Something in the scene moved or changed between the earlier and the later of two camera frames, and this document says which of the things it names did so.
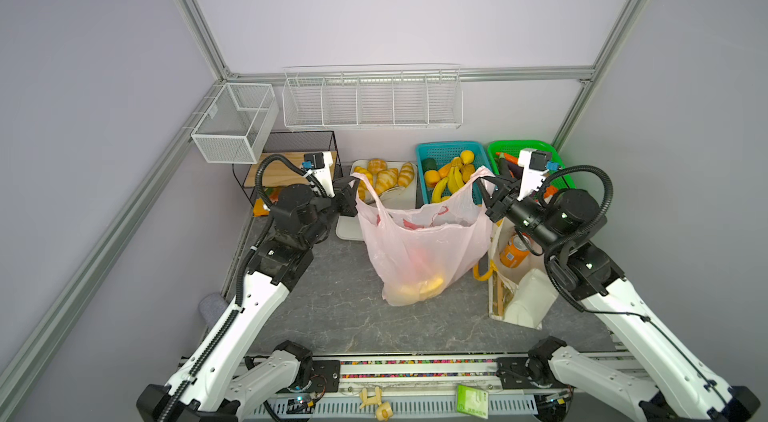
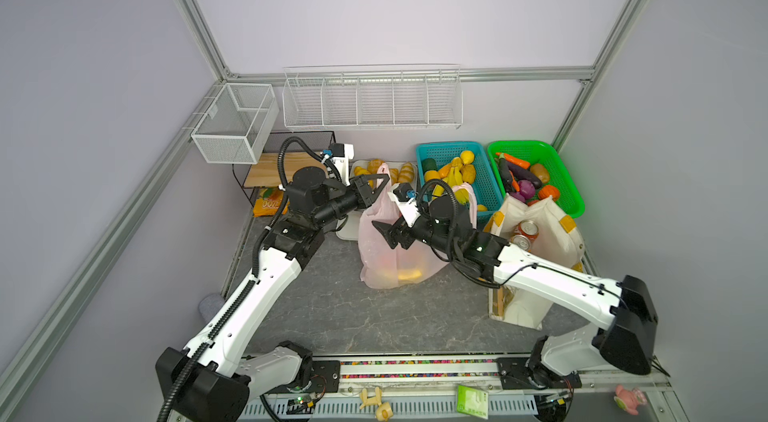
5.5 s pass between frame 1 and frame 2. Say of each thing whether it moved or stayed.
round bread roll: stayed
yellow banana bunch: moved
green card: stayed
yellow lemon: stayed
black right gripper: moved
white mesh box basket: stayed
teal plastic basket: stayed
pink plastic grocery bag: moved
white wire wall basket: stayed
